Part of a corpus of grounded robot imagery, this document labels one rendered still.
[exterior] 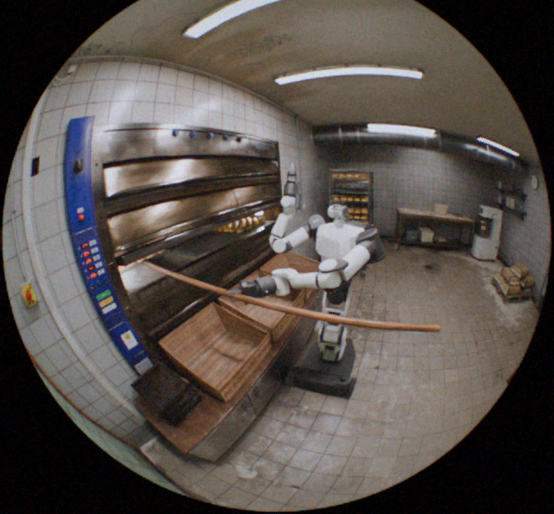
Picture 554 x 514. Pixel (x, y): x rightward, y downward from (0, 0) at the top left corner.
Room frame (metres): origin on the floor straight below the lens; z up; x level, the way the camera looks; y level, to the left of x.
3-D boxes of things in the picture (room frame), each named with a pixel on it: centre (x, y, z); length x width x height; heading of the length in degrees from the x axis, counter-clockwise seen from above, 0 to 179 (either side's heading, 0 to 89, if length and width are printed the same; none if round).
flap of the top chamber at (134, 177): (1.49, 0.38, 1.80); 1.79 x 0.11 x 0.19; 151
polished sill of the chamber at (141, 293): (1.50, 0.40, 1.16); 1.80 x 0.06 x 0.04; 151
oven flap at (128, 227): (1.49, 0.38, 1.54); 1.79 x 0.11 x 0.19; 151
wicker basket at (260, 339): (0.85, 0.42, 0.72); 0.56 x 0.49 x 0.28; 152
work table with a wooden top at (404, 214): (3.64, -3.94, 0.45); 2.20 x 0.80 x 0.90; 61
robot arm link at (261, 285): (0.80, 0.12, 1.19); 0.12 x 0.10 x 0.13; 117
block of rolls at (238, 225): (2.21, 0.49, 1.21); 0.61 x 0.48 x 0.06; 61
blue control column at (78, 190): (1.02, 1.70, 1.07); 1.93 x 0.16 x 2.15; 61
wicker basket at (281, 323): (1.38, 0.14, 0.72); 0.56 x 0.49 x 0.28; 151
